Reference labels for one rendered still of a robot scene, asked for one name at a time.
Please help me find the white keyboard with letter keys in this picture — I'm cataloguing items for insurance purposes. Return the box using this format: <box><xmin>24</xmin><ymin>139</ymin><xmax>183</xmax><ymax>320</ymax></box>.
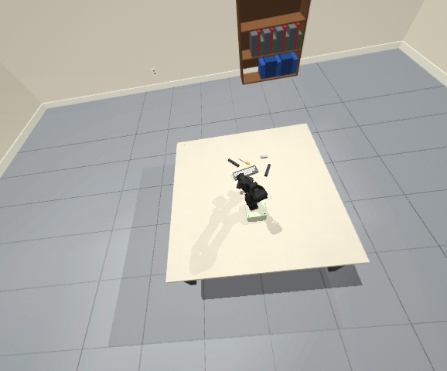
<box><xmin>232</xmin><ymin>165</ymin><xmax>258</xmax><ymax>181</ymax></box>

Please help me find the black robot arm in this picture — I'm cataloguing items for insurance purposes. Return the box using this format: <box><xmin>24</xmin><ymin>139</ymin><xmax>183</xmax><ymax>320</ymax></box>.
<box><xmin>237</xmin><ymin>173</ymin><xmax>268</xmax><ymax>210</ymax></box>

